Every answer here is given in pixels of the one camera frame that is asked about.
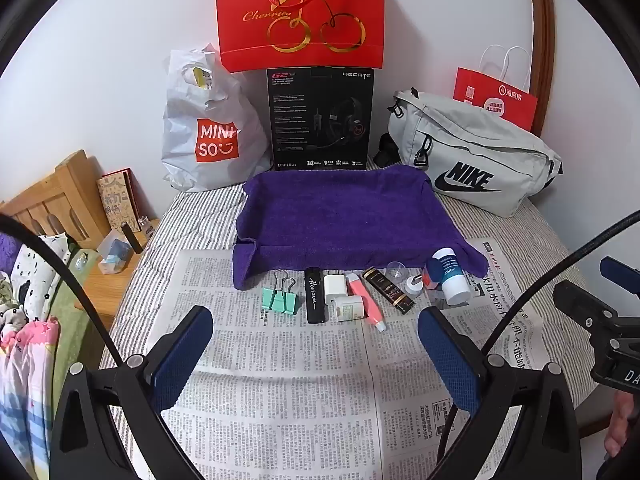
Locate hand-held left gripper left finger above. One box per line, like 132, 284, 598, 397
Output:
49, 305, 215, 480

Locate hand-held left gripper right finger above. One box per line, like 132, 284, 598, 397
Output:
417, 306, 586, 480

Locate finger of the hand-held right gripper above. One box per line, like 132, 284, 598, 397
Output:
552, 279, 640, 342
599, 255, 640, 289

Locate blue and white bottle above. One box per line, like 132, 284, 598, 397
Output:
431, 247, 472, 306

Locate mint binder clip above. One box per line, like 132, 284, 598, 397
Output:
277, 275, 301, 315
261, 270, 282, 313

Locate white cream jar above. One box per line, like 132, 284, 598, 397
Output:
334, 296, 365, 323

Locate white charger plug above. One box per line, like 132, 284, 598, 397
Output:
322, 274, 348, 306

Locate black stick case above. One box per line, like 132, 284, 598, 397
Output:
304, 267, 330, 325

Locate purple towel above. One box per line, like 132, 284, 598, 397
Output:
232, 167, 490, 291

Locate person's right hand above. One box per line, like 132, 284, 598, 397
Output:
602, 390, 640, 459

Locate dark brown slim box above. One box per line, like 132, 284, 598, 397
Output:
361, 267, 417, 315

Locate wooden bedside table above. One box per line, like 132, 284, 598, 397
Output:
82, 217, 161, 318

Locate pink tube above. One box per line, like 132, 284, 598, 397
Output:
346, 272, 388, 332

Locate green cloth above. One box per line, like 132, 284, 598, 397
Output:
50, 280, 88, 366

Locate translucent plastic box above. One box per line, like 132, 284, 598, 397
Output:
97, 232, 133, 275

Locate newspaper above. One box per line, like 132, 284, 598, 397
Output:
127, 237, 546, 480

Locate small black bar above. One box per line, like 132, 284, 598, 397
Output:
120, 224, 143, 255

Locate striped bed sheet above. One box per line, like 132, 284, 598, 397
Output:
100, 160, 591, 480

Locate colourful striped cloth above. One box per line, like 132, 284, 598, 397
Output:
0, 310, 61, 461

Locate patterned notebook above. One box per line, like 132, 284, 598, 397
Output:
97, 169, 143, 236

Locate white dotted cloth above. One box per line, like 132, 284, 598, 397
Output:
10, 235, 71, 321

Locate grey waist bag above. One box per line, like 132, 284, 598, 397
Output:
375, 87, 565, 218

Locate purple plush cloth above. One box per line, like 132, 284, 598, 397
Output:
0, 232, 23, 263

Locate wooden headboard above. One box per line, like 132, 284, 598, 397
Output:
0, 150, 108, 251

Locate white plastic shopping bag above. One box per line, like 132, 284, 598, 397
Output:
160, 42, 273, 193

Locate black headset box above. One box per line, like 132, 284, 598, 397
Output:
266, 66, 376, 171

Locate red gift bag gold cherries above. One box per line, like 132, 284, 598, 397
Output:
215, 0, 386, 73

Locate black cable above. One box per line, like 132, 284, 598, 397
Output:
435, 210, 640, 466
0, 212, 126, 367

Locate red paper bag white handles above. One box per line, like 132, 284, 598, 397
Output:
452, 44, 540, 133

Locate brown wooden frame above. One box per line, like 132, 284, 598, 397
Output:
525, 0, 557, 136

